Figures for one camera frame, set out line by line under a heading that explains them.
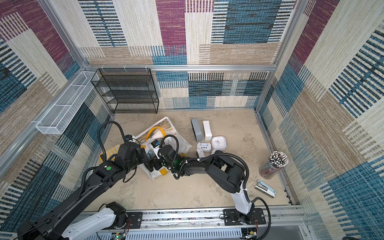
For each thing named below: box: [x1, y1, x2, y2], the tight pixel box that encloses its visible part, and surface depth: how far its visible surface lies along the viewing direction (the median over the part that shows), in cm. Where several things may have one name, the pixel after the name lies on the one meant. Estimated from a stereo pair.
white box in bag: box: [196, 148, 205, 158], surface depth 93 cm
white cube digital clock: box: [202, 120, 212, 141], surface depth 102 cm
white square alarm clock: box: [211, 136, 228, 151], surface depth 101 cm
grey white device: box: [190, 118, 203, 142], surface depth 101 cm
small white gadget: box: [196, 142, 212, 153], surface depth 98 cm
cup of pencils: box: [259, 150, 290, 180], surface depth 76 cm
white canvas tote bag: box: [135, 116, 192, 180], surface depth 78 cm
